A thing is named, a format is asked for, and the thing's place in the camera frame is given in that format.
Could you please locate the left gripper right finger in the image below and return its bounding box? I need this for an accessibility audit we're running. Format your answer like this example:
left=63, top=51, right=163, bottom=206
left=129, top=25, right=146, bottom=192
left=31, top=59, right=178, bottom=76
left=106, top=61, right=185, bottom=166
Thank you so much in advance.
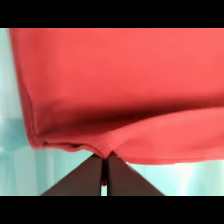
left=106, top=152, right=165, bottom=197

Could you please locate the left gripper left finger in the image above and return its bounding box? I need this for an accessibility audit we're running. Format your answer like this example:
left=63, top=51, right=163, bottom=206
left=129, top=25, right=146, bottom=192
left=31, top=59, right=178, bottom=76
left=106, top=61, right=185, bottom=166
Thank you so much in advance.
left=41, top=153, right=103, bottom=197

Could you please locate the red T-shirt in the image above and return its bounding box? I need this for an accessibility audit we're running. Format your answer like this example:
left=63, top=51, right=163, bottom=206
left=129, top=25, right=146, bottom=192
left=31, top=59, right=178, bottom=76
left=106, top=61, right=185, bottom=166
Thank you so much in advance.
left=8, top=27, right=224, bottom=166

